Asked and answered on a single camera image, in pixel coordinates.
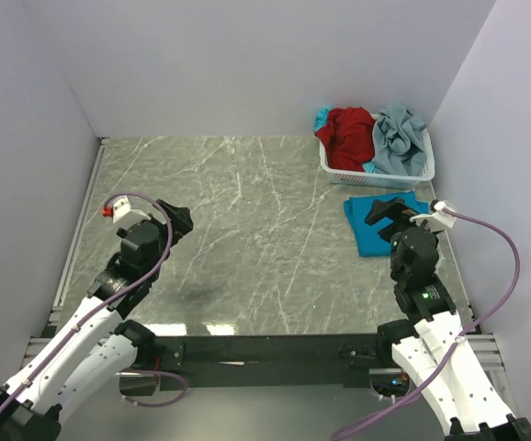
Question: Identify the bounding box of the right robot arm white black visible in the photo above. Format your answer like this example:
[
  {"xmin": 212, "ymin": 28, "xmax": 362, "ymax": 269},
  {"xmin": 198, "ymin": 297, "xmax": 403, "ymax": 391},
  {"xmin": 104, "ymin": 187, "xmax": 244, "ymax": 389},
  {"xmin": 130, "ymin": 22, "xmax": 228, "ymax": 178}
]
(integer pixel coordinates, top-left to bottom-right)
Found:
[{"xmin": 365, "ymin": 198, "xmax": 531, "ymax": 440}]

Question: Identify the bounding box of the folded teal t shirt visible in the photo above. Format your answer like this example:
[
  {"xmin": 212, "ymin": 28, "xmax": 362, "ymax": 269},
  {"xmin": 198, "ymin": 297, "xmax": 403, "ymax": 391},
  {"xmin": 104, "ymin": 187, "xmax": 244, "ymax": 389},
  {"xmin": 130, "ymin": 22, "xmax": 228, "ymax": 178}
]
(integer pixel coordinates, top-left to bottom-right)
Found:
[{"xmin": 344, "ymin": 191, "xmax": 429, "ymax": 257}]

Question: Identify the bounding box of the white plastic laundry basket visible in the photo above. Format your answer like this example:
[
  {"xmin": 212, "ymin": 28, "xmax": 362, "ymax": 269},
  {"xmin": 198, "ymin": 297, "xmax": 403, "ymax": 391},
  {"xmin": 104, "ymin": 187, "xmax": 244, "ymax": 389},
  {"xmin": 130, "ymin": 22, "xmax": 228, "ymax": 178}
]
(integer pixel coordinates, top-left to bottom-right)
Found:
[{"xmin": 319, "ymin": 112, "xmax": 435, "ymax": 190}]

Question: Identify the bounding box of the grey blue t shirt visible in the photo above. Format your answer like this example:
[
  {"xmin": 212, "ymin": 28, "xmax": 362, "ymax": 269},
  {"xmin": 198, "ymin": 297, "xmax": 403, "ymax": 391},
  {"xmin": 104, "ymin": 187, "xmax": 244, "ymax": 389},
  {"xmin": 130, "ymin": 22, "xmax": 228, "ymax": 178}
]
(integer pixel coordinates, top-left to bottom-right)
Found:
[{"xmin": 371, "ymin": 104, "xmax": 426, "ymax": 176}]

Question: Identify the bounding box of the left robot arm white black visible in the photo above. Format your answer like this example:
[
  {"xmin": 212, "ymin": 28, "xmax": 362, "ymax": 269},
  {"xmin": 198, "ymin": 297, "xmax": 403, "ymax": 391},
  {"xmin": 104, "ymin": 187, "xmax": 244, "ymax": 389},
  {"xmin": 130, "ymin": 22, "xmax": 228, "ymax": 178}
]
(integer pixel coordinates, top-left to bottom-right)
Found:
[{"xmin": 0, "ymin": 195, "xmax": 193, "ymax": 440}]

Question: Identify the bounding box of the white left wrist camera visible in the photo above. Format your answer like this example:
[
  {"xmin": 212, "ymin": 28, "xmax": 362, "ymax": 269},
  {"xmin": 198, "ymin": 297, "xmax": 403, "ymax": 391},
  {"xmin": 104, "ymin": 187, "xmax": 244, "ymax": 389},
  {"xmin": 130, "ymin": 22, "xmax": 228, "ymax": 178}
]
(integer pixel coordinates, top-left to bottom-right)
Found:
[{"xmin": 102, "ymin": 196, "xmax": 151, "ymax": 230}]

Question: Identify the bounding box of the red t shirt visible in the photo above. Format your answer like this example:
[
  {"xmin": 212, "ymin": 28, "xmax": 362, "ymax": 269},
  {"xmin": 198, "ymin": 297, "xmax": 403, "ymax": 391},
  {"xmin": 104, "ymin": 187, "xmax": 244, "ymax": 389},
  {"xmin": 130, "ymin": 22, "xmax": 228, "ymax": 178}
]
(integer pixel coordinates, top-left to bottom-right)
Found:
[{"xmin": 314, "ymin": 107, "xmax": 375, "ymax": 172}]

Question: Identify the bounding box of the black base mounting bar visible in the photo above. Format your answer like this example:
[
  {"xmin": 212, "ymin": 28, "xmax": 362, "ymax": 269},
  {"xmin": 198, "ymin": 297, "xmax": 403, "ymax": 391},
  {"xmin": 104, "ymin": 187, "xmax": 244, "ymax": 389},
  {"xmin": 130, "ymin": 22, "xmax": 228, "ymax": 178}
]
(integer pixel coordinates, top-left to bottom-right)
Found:
[{"xmin": 99, "ymin": 334, "xmax": 413, "ymax": 391}]

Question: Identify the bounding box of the light turquoise t shirt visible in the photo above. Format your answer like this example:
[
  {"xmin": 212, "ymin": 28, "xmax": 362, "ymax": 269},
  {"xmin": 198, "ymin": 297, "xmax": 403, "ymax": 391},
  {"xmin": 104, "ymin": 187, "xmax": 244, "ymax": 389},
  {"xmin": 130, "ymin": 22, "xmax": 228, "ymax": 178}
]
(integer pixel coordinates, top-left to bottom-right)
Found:
[{"xmin": 312, "ymin": 106, "xmax": 333, "ymax": 134}]

